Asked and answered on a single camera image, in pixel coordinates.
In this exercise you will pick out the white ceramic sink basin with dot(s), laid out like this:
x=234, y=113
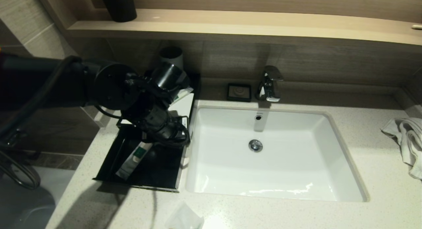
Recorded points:
x=280, y=169

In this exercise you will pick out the clear toothbrush packet green label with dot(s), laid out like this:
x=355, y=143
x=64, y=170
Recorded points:
x=184, y=93

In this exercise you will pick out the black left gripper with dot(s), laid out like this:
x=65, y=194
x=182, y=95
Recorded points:
x=174, y=131

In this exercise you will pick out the chrome faucet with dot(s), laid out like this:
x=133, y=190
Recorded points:
x=268, y=87

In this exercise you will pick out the flat white packet green label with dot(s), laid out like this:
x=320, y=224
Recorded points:
x=133, y=161

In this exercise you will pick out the black cylinder container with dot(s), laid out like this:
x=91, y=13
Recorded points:
x=119, y=6

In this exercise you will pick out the chrome drain stopper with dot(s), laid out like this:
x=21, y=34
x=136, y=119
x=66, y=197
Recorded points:
x=255, y=146

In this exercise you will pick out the black square soap dish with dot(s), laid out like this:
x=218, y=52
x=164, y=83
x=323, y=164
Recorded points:
x=239, y=92

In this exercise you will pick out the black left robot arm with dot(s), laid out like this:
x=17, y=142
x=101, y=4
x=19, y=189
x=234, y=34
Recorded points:
x=108, y=87

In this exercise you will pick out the chrome wall valve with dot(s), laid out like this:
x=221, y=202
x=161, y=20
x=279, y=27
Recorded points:
x=14, y=136

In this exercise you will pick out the white plastic wrapper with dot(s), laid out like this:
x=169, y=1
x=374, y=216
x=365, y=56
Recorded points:
x=184, y=218

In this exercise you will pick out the light wooden shelf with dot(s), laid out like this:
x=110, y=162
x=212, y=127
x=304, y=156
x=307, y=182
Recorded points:
x=263, y=25

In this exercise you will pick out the grey cup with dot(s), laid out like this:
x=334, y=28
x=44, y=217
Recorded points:
x=171, y=55

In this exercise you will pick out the small white shelf item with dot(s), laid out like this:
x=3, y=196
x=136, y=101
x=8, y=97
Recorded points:
x=416, y=27

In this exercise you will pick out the black tray with toiletry packets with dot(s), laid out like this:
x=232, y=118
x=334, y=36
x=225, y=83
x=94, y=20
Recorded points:
x=161, y=169

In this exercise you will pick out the white towel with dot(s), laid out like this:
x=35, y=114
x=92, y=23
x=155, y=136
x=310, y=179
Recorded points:
x=408, y=140

